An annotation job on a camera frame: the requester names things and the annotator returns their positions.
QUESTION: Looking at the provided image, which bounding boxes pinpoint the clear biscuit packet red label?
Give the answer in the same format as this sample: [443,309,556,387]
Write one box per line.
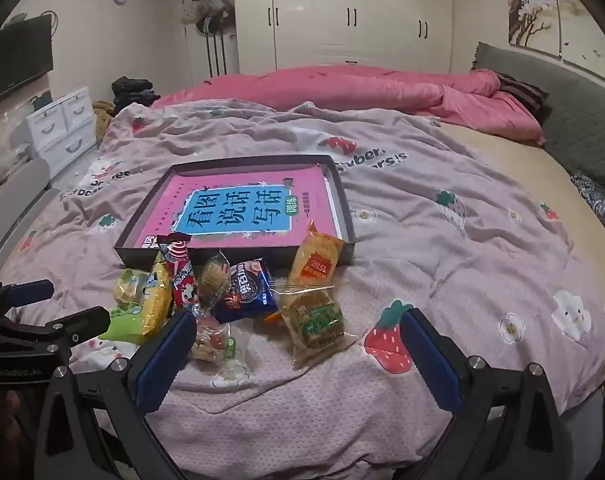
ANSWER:
[190,305,249,382]

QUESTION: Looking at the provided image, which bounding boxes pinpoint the small yellow-green snack packet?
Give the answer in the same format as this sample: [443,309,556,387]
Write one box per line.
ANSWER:
[113,269,151,311]

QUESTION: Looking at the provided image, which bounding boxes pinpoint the wall poster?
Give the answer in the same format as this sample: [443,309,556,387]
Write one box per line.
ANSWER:
[503,0,605,86]

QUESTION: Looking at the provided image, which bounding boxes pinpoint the dark clothes pile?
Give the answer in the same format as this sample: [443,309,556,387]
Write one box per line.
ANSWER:
[111,76,161,109]

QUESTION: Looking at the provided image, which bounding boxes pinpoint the white wardrobe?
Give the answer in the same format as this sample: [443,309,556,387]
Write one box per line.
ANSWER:
[150,0,456,77]

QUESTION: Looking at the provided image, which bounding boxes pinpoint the blue cookie packet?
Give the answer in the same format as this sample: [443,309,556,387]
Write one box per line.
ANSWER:
[215,257,278,324]

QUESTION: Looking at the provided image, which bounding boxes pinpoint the dark grey shallow box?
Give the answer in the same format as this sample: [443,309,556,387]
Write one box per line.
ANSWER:
[115,154,356,268]

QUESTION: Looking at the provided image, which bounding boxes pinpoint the black television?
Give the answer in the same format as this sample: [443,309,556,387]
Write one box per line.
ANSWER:
[0,14,54,108]

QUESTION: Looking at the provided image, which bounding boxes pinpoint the yellow snack packet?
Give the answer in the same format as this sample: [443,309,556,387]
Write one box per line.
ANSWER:
[141,255,176,337]

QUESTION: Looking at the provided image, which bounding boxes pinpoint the pink quilt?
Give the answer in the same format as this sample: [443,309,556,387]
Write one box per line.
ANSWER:
[150,64,548,147]

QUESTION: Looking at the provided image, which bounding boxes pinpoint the striped pillow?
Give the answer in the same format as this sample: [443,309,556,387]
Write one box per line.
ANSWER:
[495,72,551,117]

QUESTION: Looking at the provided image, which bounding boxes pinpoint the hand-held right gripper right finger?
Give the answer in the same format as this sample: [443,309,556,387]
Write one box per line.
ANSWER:
[399,306,576,480]

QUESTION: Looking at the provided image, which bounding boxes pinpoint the pink book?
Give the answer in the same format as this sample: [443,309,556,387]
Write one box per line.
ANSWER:
[135,169,343,249]

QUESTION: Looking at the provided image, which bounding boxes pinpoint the beige bed sheet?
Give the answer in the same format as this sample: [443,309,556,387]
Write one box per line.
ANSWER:
[440,122,605,281]

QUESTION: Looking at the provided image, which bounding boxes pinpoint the red striped snack packet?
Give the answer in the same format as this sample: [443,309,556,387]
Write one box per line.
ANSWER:
[157,234,201,311]

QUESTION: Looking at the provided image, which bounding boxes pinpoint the clear brown biscuit packet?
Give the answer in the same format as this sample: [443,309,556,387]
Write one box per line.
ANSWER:
[196,250,232,311]

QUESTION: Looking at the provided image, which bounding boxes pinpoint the hanging clothes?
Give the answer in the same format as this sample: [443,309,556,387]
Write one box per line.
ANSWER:
[192,0,236,36]

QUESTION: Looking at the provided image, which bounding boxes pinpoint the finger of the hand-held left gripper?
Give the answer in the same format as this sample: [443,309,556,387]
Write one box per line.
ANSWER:
[0,279,56,319]
[0,306,112,354]

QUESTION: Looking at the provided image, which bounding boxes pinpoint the strawberry print blanket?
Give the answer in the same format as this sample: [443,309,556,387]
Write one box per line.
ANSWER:
[0,99,605,480]

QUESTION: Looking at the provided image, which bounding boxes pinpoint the clear round cake packet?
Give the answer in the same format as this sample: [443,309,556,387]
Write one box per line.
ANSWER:
[275,280,364,372]

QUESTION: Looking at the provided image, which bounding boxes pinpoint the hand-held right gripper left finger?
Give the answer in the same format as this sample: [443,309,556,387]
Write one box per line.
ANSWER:
[34,309,199,480]

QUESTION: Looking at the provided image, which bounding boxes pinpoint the white drawer unit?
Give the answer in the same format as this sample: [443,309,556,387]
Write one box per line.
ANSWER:
[26,86,97,166]

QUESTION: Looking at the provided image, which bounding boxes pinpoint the dark patterned cloth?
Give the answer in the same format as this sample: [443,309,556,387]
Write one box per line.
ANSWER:
[570,172,605,244]

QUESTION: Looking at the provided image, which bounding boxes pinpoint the grey headboard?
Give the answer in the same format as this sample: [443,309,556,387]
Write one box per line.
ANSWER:
[473,42,605,196]

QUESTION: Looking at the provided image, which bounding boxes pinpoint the orange snack packet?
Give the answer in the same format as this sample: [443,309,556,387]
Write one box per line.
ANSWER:
[288,222,346,286]

